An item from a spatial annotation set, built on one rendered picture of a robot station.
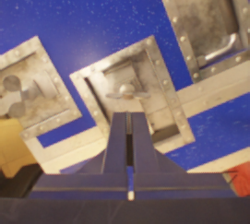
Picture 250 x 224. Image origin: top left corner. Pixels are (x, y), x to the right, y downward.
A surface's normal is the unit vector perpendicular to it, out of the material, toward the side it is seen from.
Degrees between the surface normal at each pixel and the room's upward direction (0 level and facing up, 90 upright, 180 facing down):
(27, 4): 90
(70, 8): 90
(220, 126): 90
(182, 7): 90
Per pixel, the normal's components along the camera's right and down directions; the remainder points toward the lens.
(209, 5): 0.00, 0.29
